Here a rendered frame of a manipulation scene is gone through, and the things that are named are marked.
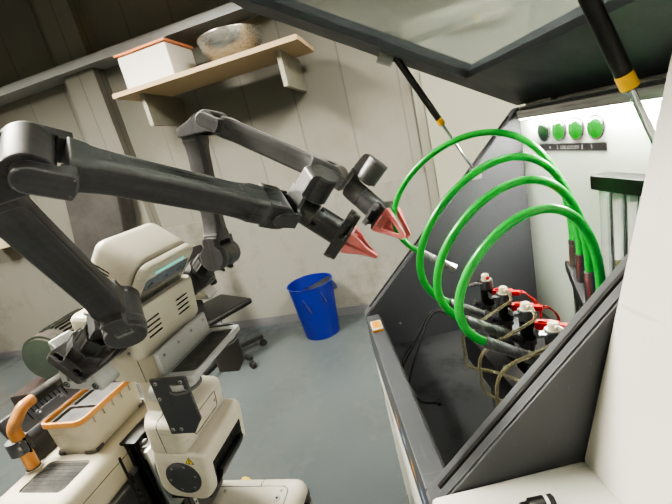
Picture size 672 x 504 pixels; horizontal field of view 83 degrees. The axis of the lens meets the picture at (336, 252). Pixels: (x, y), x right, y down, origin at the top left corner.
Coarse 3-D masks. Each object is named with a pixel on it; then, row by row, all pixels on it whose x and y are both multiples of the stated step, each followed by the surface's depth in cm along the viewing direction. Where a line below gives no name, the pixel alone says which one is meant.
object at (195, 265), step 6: (198, 258) 115; (192, 264) 116; (198, 264) 115; (186, 270) 116; (192, 270) 115; (198, 270) 115; (204, 270) 115; (198, 276) 115; (204, 276) 116; (210, 276) 118; (204, 282) 118; (210, 282) 122
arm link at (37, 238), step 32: (32, 128) 48; (0, 160) 44; (32, 160) 46; (0, 192) 46; (0, 224) 50; (32, 224) 52; (32, 256) 56; (64, 256) 58; (64, 288) 63; (96, 288) 66; (128, 288) 78; (96, 320) 70; (128, 320) 73
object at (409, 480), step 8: (384, 392) 118; (392, 416) 104; (392, 424) 118; (400, 440) 93; (400, 448) 104; (400, 456) 117; (400, 464) 133; (408, 464) 84; (408, 472) 93; (408, 480) 103; (408, 488) 116; (416, 488) 77; (408, 496) 132; (416, 496) 84
